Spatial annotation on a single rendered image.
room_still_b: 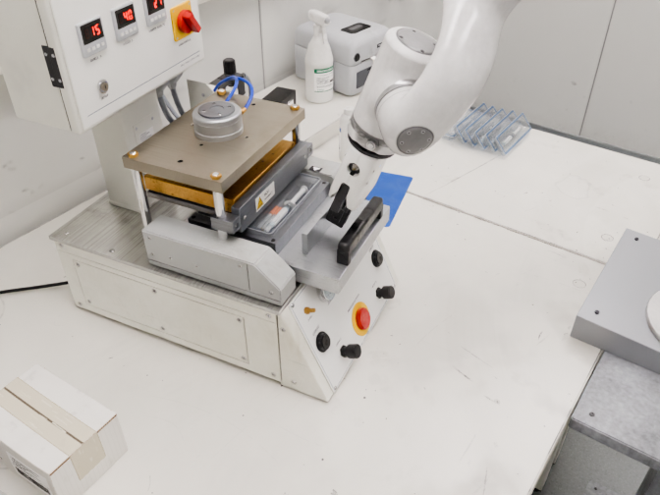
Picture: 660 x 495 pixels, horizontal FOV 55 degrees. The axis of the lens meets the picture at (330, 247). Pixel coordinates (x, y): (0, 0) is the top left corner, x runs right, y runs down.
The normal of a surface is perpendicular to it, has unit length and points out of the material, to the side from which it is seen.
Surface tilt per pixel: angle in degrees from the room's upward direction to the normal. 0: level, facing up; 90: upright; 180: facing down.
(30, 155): 90
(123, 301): 90
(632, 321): 3
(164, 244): 90
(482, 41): 64
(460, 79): 72
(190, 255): 90
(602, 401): 0
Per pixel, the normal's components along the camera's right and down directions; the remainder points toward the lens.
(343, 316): 0.82, -0.10
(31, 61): -0.42, 0.55
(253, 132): 0.00, -0.79
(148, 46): 0.91, 0.26
